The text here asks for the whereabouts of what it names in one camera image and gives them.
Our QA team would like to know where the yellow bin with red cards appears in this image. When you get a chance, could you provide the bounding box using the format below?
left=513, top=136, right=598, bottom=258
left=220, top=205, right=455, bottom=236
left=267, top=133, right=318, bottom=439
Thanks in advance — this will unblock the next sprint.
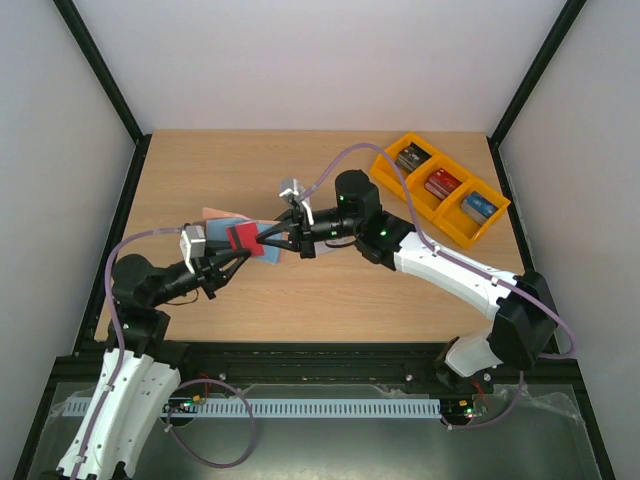
left=406, top=154, right=473, bottom=221

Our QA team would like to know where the pink leather card holder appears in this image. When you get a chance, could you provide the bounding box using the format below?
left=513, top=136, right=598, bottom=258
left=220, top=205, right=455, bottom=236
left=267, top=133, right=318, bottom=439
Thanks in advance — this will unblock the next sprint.
left=202, top=208, right=281, bottom=264

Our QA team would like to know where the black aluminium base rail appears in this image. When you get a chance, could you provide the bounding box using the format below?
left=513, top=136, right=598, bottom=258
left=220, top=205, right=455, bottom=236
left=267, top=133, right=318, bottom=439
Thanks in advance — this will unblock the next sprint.
left=49, top=341, right=586, bottom=396

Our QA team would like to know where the right black frame post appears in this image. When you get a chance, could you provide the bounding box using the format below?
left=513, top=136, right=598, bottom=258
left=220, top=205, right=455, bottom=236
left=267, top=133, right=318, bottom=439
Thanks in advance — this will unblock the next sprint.
left=489, top=0, right=589, bottom=146

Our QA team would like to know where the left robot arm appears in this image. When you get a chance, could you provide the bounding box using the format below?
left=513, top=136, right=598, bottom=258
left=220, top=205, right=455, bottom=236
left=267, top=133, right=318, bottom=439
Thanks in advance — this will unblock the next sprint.
left=39, top=240, right=250, bottom=479

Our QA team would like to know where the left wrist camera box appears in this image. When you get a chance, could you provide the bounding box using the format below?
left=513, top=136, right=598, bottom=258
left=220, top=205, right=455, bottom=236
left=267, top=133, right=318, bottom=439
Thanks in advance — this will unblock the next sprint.
left=180, top=224, right=206, bottom=274

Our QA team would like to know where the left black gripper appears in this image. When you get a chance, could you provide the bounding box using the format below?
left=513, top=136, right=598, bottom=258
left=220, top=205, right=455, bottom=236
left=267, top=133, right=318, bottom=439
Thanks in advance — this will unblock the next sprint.
left=150, top=240, right=251, bottom=306

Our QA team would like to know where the red card with black stripe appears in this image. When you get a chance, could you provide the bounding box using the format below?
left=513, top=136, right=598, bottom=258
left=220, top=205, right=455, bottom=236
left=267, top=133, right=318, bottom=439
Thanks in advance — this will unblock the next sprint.
left=226, top=221, right=265, bottom=257

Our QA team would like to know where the black frame post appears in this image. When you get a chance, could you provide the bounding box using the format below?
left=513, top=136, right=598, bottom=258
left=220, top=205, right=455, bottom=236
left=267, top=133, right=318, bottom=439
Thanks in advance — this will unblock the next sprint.
left=489, top=0, right=589, bottom=146
left=52, top=0, right=151, bottom=146

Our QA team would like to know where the black card stack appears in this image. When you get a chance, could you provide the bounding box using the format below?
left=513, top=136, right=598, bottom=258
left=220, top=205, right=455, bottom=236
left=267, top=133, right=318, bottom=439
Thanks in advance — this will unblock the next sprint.
left=395, top=143, right=432, bottom=174

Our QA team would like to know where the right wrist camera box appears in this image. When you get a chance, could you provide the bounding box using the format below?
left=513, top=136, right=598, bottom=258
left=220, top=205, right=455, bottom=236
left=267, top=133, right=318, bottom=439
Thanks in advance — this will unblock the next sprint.
left=279, top=177, right=314, bottom=225

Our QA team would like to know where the red card stack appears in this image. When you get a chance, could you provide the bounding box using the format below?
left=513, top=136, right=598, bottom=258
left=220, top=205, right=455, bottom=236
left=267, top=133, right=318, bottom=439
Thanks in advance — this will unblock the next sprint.
left=424, top=168, right=462, bottom=200

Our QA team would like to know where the yellow bin with black cards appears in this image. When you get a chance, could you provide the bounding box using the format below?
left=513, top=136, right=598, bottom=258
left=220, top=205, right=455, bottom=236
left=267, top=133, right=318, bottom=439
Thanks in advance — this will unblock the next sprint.
left=369, top=132, right=441, bottom=199

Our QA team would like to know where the white slotted cable duct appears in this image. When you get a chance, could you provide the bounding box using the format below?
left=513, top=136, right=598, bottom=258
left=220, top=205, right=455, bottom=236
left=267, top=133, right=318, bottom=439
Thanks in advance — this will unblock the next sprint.
left=53, top=396, right=443, bottom=420

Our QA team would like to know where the left black frame post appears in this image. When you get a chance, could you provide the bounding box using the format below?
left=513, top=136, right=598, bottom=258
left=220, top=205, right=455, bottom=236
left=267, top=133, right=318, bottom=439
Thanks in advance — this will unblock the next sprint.
left=52, top=0, right=151, bottom=146

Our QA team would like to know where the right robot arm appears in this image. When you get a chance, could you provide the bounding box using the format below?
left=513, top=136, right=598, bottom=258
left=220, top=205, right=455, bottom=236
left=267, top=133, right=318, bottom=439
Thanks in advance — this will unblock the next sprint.
left=256, top=170, right=557, bottom=392

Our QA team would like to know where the blue card stack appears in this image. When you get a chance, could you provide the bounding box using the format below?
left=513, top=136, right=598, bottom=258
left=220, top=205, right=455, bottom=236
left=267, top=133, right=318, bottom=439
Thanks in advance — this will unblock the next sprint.
left=460, top=191, right=498, bottom=225

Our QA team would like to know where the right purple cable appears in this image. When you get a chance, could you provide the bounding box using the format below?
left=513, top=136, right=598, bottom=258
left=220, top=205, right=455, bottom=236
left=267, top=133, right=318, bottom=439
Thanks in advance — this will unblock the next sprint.
left=299, top=142, right=577, bottom=432

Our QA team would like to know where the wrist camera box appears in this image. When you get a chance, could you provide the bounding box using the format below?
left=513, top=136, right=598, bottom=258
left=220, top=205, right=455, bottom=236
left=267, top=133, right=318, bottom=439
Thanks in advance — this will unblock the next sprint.
left=279, top=177, right=314, bottom=225
left=180, top=224, right=206, bottom=274

